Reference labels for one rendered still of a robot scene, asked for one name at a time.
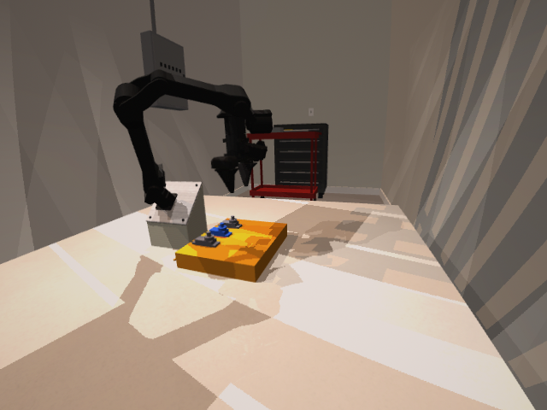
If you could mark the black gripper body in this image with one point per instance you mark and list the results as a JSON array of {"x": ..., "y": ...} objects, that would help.
[{"x": 232, "y": 158}]

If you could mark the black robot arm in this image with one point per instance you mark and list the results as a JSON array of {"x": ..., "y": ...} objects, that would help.
[{"x": 137, "y": 96}]

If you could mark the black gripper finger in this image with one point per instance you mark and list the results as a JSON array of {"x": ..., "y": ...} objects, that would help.
[
  {"x": 245, "y": 171},
  {"x": 227, "y": 176}
]

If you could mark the orange flat rectangular deck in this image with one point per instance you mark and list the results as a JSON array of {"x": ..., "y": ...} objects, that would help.
[{"x": 244, "y": 255}]

